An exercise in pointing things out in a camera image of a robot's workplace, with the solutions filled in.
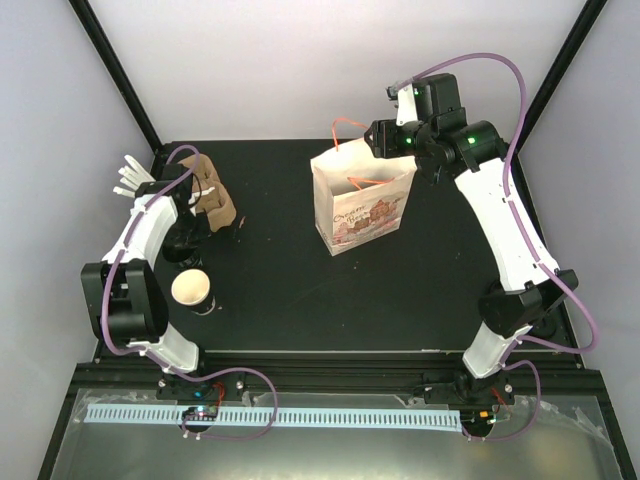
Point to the light blue slotted cable duct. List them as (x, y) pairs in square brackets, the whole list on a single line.
[(287, 417)]

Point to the black paper coffee cup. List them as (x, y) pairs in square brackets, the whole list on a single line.
[(192, 289)]

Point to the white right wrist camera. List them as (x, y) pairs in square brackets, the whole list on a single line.
[(405, 100)]

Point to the black frame post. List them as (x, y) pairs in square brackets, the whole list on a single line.
[(571, 46), (102, 45)]

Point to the white plastic stirrers bundle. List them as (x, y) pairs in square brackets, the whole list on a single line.
[(132, 176)]

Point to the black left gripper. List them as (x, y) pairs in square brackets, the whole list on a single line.
[(175, 243)]

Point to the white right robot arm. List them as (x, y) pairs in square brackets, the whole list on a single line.
[(431, 127)]

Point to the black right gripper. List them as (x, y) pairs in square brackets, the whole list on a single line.
[(385, 146)]

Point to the left black frame post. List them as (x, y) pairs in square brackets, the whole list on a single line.
[(102, 45)]

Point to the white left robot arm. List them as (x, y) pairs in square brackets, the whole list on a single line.
[(127, 309)]

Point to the black aluminium front rail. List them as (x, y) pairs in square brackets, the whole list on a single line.
[(339, 372)]

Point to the cream bear-print paper bag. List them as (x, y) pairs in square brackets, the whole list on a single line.
[(358, 197)]

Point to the right black frame post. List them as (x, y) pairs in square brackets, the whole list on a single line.
[(571, 46)]

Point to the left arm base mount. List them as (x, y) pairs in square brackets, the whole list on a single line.
[(228, 387)]

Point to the stacked brown pulp cup carriers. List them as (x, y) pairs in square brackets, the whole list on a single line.
[(210, 204)]

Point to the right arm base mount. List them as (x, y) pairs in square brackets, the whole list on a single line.
[(459, 387)]

